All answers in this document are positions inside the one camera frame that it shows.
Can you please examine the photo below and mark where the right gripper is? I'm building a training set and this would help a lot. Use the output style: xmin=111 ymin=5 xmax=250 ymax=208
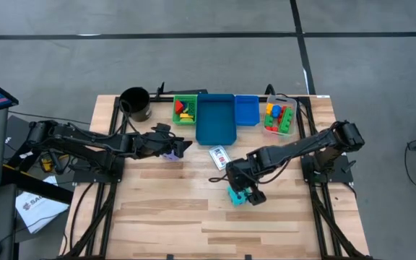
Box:
xmin=225 ymin=157 xmax=268 ymax=207

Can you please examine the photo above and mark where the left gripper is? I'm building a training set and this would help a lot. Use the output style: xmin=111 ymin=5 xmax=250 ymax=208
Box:
xmin=133 ymin=131 xmax=194 ymax=160

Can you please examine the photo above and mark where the turquoise foam die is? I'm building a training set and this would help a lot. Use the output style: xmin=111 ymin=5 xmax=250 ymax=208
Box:
xmin=227 ymin=186 xmax=252 ymax=207

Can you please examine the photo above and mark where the purple foam die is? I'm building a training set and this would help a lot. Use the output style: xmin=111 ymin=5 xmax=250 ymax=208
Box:
xmin=160 ymin=149 xmax=180 ymax=163

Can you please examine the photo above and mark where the long green four-stud block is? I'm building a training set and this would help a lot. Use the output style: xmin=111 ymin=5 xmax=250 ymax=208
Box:
xmin=279 ymin=108 xmax=295 ymax=134

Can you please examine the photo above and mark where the green mesh basket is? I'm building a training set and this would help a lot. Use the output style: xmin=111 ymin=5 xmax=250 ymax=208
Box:
xmin=173 ymin=95 xmax=198 ymax=126

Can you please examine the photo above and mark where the white blue playing card box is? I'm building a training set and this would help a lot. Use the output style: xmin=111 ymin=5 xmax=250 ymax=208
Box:
xmin=209 ymin=144 xmax=232 ymax=170

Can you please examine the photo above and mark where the large teal plastic tray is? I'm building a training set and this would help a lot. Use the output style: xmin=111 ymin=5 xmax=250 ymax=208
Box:
xmin=195 ymin=93 xmax=238 ymax=146

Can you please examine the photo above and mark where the black round cup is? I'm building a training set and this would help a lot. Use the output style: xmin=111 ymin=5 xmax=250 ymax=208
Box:
xmin=118 ymin=86 xmax=153 ymax=123

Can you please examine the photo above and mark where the small blue plastic bin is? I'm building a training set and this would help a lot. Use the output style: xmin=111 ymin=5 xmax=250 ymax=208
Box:
xmin=234 ymin=95 xmax=261 ymax=127

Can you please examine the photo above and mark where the clear plastic container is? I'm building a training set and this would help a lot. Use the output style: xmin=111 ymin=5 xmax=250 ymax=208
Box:
xmin=264 ymin=93 xmax=298 ymax=137

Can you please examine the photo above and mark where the yellow black tool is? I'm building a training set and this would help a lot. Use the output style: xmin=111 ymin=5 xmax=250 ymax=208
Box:
xmin=40 ymin=157 xmax=56 ymax=173

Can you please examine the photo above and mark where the black desk beam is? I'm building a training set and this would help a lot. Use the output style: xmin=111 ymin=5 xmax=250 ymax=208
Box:
xmin=1 ymin=164 xmax=74 ymax=205

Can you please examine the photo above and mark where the white printed paper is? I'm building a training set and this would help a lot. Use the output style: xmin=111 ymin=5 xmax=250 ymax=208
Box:
xmin=15 ymin=175 xmax=70 ymax=235

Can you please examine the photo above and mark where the black equipment case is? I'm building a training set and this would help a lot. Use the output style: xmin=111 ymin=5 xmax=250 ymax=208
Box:
xmin=4 ymin=115 xmax=53 ymax=173

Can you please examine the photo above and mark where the black camera bracket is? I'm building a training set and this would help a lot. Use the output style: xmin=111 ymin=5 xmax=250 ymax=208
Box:
xmin=155 ymin=82 xmax=209 ymax=100

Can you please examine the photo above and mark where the black aluminium table frame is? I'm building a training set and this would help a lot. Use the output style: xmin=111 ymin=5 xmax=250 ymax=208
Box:
xmin=58 ymin=94 xmax=375 ymax=260

